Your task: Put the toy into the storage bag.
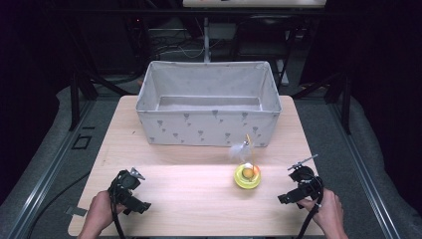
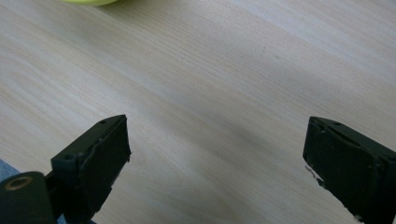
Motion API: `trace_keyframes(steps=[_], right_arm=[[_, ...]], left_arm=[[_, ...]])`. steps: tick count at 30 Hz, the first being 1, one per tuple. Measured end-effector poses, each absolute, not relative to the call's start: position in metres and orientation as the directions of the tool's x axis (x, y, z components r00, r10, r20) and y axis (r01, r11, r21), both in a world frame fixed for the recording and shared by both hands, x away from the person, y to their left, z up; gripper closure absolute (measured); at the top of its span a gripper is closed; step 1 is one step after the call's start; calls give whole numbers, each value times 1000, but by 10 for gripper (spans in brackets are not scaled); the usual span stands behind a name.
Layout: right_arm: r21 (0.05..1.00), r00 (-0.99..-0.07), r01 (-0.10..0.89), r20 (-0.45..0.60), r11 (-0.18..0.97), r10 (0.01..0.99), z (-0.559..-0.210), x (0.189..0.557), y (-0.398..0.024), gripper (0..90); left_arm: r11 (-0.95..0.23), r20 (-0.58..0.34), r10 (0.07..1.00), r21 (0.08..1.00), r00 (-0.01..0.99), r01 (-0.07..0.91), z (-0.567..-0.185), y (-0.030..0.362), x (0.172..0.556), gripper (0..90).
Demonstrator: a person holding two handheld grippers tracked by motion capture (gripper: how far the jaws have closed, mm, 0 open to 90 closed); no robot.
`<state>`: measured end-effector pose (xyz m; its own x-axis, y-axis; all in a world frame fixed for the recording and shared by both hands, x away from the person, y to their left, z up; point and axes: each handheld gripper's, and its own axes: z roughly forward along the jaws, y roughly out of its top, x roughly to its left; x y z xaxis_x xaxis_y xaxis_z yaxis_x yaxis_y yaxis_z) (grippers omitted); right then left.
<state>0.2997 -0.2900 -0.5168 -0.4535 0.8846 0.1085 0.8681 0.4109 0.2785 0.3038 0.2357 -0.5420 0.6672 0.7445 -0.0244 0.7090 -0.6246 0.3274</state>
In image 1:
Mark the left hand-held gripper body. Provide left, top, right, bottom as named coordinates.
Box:
left=107, top=166, right=146, bottom=215

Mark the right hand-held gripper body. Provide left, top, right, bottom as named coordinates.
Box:
left=287, top=153, right=324, bottom=200

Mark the yellow feather cat toy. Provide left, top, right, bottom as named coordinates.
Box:
left=228, top=133, right=263, bottom=190

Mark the grey printed fabric storage box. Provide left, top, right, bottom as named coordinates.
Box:
left=135, top=60, right=283, bottom=148

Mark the person's right hand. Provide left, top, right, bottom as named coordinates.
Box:
left=297, top=187, right=345, bottom=234

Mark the person's left hand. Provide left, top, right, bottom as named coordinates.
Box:
left=82, top=190, right=127, bottom=237

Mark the grey tape strip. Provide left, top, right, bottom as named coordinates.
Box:
left=64, top=205, right=89, bottom=218

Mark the black metal stand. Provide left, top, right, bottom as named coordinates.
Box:
left=292, top=72, right=352, bottom=135
left=68, top=68, right=101, bottom=132

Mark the white table foot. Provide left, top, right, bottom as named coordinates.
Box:
left=274, top=59, right=291, bottom=88

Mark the black chair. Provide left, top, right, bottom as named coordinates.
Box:
left=231, top=14, right=295, bottom=62

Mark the white table top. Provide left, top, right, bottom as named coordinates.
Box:
left=181, top=0, right=328, bottom=9

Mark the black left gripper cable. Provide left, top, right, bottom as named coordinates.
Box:
left=108, top=185, right=127, bottom=239

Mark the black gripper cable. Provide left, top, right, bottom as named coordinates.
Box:
left=294, top=177, right=324, bottom=239
left=108, top=185, right=127, bottom=239

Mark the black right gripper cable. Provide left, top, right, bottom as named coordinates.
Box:
left=294, top=177, right=324, bottom=239

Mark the aluminium floor rail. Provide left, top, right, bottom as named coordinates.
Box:
left=5, top=99, right=98, bottom=239
left=327, top=99, right=403, bottom=239

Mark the black floor cable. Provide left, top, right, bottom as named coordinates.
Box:
left=25, top=171, right=92, bottom=239

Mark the bundle of floor cables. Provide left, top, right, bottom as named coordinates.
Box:
left=148, top=31, right=206, bottom=58

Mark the white table post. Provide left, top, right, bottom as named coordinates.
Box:
left=202, top=16, right=212, bottom=64

